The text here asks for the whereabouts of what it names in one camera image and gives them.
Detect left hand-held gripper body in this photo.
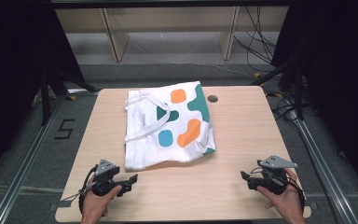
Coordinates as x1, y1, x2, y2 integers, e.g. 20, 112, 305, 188
91, 159, 121, 197

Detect white tote bag coloured shapes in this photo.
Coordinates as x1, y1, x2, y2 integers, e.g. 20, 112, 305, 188
123, 80, 217, 172

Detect black floor cables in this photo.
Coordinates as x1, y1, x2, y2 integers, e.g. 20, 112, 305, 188
266, 91, 298, 123

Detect bundle of black cables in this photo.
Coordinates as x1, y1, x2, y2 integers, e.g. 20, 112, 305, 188
232, 5, 278, 74

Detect person's right hand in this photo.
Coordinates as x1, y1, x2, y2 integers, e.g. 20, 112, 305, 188
256, 168, 307, 219

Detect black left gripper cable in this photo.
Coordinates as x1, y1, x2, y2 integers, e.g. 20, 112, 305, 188
62, 165, 99, 217

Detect black metal stand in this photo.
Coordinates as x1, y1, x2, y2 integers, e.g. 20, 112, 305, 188
247, 55, 306, 121
39, 63, 100, 127

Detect black curtain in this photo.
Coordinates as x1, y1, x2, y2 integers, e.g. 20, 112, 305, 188
270, 0, 358, 203
0, 0, 86, 187

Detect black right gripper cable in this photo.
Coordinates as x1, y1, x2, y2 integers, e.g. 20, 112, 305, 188
287, 176, 307, 214

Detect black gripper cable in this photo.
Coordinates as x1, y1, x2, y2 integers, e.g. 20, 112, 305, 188
62, 165, 99, 217
287, 176, 307, 214

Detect aluminium floor rail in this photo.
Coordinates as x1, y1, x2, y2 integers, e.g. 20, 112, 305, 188
288, 109, 358, 224
0, 89, 101, 224

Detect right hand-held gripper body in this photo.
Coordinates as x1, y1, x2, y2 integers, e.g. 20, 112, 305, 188
255, 154, 299, 196

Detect person's left hand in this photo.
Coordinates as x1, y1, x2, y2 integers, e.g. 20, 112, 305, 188
80, 184, 123, 220

